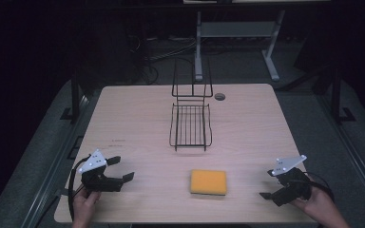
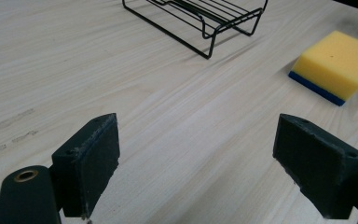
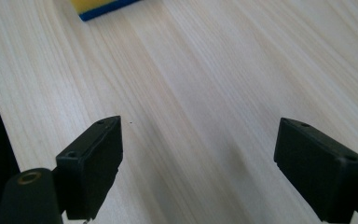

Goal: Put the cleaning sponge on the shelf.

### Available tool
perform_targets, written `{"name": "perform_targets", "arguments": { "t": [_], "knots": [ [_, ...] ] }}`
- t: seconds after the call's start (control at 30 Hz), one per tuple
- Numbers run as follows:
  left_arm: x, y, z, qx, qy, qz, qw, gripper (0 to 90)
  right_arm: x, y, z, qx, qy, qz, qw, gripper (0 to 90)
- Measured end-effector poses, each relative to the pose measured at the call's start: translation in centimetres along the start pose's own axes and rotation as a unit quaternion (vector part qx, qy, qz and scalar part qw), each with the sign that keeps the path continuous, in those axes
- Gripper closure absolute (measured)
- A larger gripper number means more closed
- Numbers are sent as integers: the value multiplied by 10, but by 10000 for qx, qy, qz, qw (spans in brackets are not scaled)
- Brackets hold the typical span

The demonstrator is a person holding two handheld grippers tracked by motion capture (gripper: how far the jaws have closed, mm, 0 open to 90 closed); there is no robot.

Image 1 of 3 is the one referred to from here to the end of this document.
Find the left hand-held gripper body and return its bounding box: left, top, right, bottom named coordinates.
left=77, top=149, right=124, bottom=193

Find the person's left hand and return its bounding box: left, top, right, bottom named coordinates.
left=71, top=188, right=102, bottom=228

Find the bundle of floor cables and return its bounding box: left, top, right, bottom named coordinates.
left=126, top=33, right=198, bottom=86

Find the grey metal stand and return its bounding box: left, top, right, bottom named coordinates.
left=194, top=9, right=287, bottom=83

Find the black wire rack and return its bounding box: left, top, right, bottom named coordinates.
left=168, top=57, right=214, bottom=153

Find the black metal post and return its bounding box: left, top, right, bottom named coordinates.
left=330, top=65, right=357, bottom=125
left=59, top=69, right=84, bottom=124

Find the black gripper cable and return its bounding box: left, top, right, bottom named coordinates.
left=67, top=157, right=91, bottom=222
left=303, top=171, right=336, bottom=202

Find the person's right hand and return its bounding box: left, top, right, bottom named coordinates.
left=291, top=184, right=339, bottom=225

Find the yellow sponge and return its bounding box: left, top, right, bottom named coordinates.
left=189, top=168, right=228, bottom=197

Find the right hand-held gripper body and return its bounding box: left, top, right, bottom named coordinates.
left=267, top=154, right=313, bottom=207

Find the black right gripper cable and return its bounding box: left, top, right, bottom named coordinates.
left=303, top=171, right=336, bottom=202

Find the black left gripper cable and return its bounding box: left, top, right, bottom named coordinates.
left=67, top=157, right=91, bottom=222

